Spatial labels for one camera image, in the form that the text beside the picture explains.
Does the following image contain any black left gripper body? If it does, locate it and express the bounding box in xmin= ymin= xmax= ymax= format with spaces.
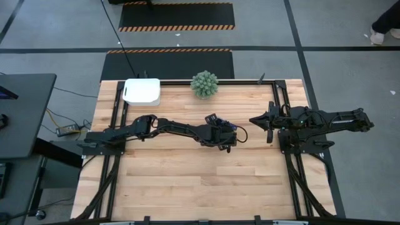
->
xmin=201 ymin=124 xmax=239 ymax=148

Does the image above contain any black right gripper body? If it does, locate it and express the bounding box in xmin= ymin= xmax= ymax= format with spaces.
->
xmin=267 ymin=101 xmax=293 ymax=144

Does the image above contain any white plastic basket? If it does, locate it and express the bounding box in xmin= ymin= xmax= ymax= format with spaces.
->
xmin=122 ymin=77 xmax=162 ymax=107

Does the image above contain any green artificial plant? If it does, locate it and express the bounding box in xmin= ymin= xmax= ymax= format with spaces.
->
xmin=190 ymin=70 xmax=219 ymax=100

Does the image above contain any black hazard-striped floor mat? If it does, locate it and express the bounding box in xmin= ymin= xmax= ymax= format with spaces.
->
xmin=99 ymin=49 xmax=235 ymax=83
xmin=117 ymin=1 xmax=236 ymax=33

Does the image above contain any person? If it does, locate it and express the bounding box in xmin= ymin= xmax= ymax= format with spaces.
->
xmin=369 ymin=0 xmax=400 ymax=46

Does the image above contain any black power adapter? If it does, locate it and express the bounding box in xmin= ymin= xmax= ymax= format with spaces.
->
xmin=56 ymin=124 xmax=81 ymax=138

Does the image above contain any dark grey desk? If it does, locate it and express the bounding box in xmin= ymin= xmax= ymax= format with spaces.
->
xmin=0 ymin=154 xmax=44 ymax=225
xmin=0 ymin=73 xmax=58 ymax=160

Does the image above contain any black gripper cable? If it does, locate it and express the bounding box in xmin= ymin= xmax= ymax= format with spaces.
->
xmin=234 ymin=125 xmax=249 ymax=144

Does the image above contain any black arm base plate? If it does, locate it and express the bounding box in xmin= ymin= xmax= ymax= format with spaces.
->
xmin=279 ymin=127 xmax=336 ymax=155
xmin=81 ymin=131 xmax=126 ymax=157

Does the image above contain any black aluminium table frame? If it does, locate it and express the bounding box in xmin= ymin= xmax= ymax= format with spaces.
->
xmin=73 ymin=79 xmax=337 ymax=225

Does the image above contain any black floor cable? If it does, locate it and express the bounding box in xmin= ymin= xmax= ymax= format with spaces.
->
xmin=100 ymin=0 xmax=138 ymax=79

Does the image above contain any yellow floor cable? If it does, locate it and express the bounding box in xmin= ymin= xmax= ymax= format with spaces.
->
xmin=46 ymin=108 xmax=86 ymax=134

